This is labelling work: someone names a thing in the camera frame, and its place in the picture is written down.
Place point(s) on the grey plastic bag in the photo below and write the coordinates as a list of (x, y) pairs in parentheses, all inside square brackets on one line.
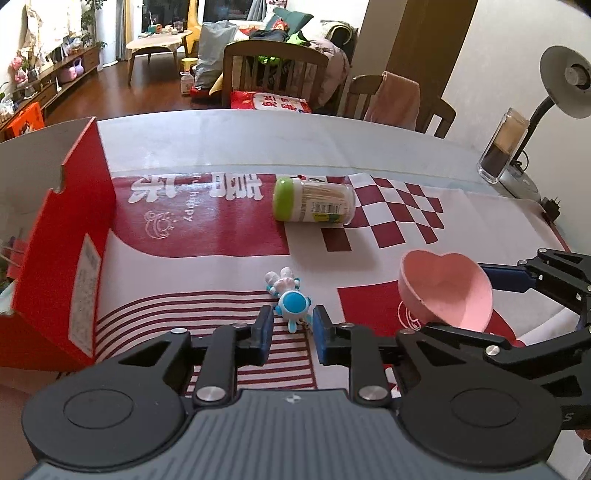
[(214, 50)]

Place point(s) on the glass cup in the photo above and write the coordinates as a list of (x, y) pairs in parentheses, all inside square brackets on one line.
[(501, 152)]

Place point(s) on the green cushion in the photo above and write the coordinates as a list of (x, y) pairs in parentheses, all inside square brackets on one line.
[(291, 19)]

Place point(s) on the pink kettlebell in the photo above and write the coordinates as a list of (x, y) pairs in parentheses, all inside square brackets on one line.
[(72, 71)]

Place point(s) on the wooden slatted chair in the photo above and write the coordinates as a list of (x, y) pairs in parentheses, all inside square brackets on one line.
[(277, 48)]

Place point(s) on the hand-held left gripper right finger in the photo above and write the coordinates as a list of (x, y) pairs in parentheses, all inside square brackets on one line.
[(324, 334)]

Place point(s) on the wooden chair with towel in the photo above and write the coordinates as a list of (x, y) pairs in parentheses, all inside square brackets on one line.
[(443, 115)]

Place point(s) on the potted plant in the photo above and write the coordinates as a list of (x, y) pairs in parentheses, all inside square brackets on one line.
[(92, 18)]

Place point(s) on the pink heart-shaped bowl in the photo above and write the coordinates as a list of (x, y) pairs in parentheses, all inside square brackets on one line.
[(443, 286)]

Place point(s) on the red white printed table mat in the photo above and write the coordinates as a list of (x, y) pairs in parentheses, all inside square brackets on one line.
[(207, 230)]

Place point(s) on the grey desk lamp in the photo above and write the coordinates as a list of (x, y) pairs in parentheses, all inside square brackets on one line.
[(561, 78)]

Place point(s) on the red printed cushion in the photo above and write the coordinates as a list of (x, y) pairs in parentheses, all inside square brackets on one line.
[(268, 101)]

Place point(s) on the orange box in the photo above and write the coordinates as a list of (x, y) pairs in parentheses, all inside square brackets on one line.
[(25, 121)]

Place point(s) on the wooden low cabinet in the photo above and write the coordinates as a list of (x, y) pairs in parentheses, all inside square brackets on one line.
[(87, 57)]

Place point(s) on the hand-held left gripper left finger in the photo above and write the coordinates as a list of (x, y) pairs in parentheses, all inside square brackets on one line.
[(263, 334)]

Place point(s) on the clear plastic bottle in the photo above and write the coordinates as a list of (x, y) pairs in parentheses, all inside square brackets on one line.
[(187, 84)]

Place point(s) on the red cardboard shoe box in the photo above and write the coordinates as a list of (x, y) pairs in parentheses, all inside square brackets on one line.
[(60, 258)]

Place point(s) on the pink towel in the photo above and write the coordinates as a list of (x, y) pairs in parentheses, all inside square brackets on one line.
[(392, 99)]

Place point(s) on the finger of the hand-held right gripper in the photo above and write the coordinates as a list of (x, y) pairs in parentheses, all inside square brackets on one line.
[(505, 278), (508, 353)]

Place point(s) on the black power plug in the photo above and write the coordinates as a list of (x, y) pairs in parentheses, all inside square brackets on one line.
[(551, 208)]

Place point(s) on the white blue rabbit toy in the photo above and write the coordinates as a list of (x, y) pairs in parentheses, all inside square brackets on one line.
[(293, 304)]

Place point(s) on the round wooden coffee table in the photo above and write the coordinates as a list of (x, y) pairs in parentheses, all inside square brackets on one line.
[(157, 41)]

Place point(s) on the toothpick jar with green lid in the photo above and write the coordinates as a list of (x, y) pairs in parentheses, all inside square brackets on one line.
[(318, 201)]

